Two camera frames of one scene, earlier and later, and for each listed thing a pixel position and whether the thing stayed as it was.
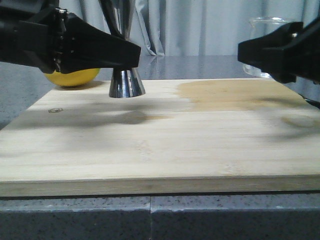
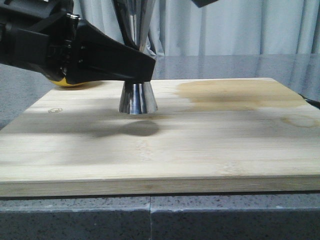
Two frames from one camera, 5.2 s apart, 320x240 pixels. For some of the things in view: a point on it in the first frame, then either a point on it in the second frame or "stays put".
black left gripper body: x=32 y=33 stays put
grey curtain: x=192 y=27 stays put
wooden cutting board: x=202 y=136 stays put
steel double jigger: x=125 y=82 → x=137 y=97
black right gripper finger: x=268 y=52 → x=200 y=3
